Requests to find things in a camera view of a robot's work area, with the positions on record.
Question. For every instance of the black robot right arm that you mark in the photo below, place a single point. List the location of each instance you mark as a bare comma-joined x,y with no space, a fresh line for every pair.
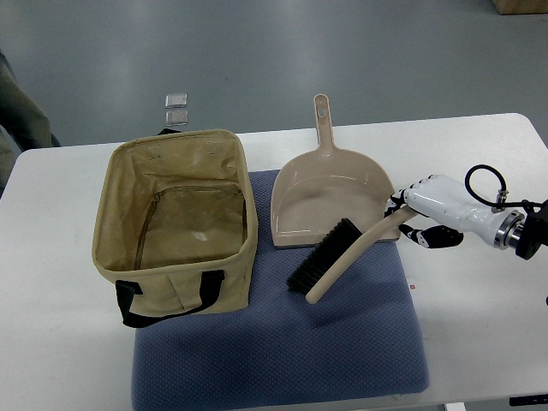
525,228

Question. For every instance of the cardboard box corner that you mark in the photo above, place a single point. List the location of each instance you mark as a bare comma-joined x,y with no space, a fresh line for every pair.
520,7

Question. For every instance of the beige plastic dustpan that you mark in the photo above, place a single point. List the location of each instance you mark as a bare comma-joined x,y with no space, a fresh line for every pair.
315,190

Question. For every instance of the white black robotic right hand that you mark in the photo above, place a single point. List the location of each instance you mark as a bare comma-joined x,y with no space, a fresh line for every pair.
456,212

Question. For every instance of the beige hand broom black bristles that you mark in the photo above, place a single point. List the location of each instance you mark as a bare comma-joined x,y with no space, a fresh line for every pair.
342,246

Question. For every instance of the person in dark clothing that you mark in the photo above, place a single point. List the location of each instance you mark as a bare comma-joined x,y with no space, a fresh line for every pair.
23,120

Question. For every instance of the black table control panel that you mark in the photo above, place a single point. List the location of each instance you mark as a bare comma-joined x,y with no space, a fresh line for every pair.
521,401

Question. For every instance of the yellow fabric bag black handles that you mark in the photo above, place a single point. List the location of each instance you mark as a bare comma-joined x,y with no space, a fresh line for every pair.
176,230

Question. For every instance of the blue quilted cushion mat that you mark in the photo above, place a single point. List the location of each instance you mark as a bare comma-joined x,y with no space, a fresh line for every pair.
361,340

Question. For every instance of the upper clear floor plate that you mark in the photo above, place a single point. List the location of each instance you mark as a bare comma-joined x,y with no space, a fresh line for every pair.
176,100

